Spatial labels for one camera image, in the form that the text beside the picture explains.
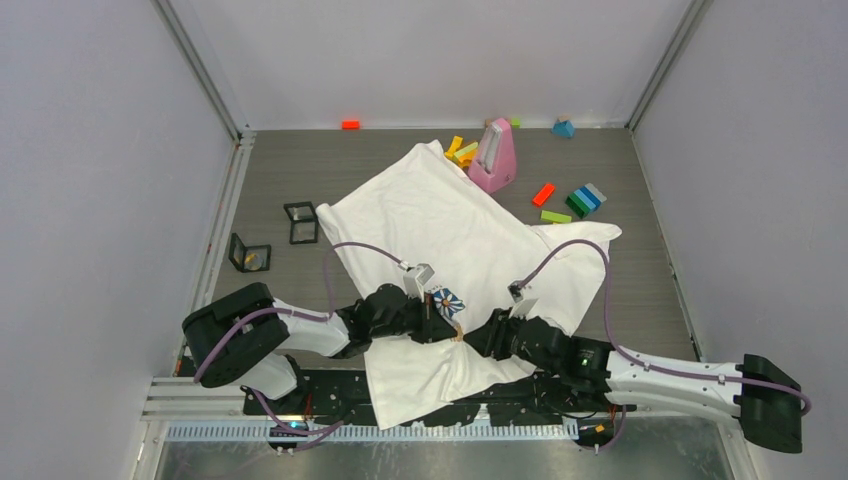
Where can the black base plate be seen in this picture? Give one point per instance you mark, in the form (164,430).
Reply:
(329,396)

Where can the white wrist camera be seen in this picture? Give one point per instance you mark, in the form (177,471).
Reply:
(523,304)
(415,279)

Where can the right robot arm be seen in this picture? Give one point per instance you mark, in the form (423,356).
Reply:
(755,394)

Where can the pink metronome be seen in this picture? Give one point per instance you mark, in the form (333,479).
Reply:
(494,165)

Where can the orange block by metronome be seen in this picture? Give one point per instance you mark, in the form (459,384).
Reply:
(463,162)

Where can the black display box with coin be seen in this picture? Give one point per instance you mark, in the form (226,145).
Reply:
(247,259)

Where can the green blue stacked bricks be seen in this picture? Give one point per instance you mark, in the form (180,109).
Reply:
(585,200)

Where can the blue wooden house block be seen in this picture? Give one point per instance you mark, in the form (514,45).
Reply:
(563,127)

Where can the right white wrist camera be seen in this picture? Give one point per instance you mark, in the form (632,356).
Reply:
(523,304)

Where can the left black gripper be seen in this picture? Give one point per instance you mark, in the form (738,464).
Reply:
(439,327)

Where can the red-orange flat block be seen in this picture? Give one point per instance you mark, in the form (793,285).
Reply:
(543,195)

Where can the yellow arch block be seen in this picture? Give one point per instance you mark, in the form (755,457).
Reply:
(454,146)

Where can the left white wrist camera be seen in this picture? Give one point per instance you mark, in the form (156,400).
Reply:
(415,279)

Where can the white perforated cable duct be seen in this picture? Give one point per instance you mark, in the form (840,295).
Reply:
(267,431)

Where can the empty black display box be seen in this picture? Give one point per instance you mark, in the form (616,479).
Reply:
(304,222)

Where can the wood and green blocks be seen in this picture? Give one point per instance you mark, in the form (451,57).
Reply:
(514,122)

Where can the lime green flat block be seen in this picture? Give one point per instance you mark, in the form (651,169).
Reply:
(555,217)

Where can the white t-shirt with daisy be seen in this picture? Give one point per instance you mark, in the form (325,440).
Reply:
(424,209)

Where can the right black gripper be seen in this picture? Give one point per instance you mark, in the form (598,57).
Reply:
(489,340)

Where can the light green long block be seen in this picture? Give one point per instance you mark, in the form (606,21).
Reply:
(469,149)

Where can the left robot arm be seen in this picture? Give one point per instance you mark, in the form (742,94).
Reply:
(233,341)

